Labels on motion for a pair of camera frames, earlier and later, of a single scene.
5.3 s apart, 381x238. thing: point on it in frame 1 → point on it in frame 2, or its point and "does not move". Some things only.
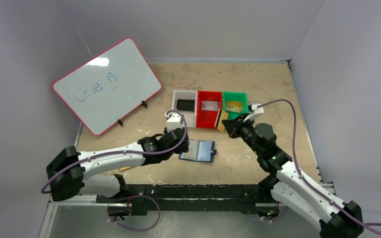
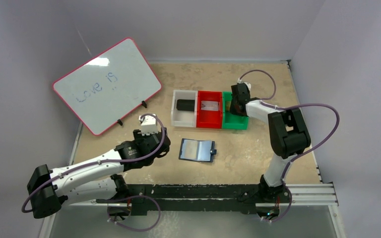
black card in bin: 185,105 does not move
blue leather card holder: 200,150 does not move
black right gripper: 235,123 → 238,104
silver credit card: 209,105 does not move
